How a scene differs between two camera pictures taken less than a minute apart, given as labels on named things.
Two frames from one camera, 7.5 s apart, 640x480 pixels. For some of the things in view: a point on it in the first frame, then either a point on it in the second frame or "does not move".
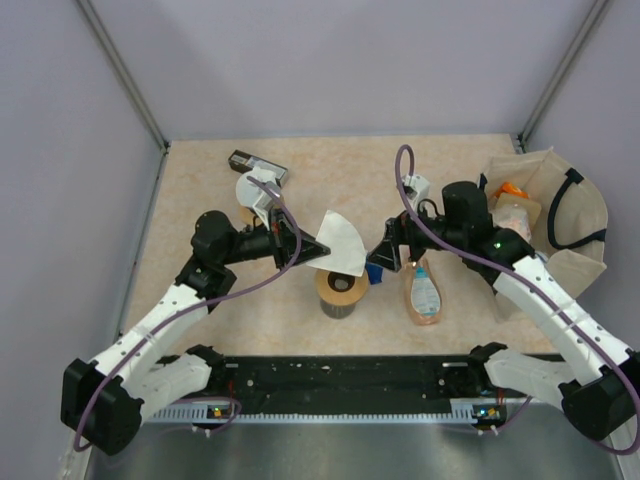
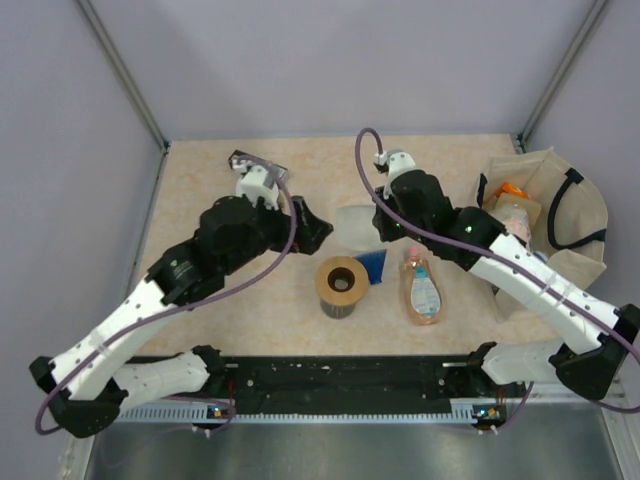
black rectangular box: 245,162 does not move
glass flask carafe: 337,311 does not move
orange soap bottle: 423,294 does not move
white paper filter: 347,252 -> 355,230
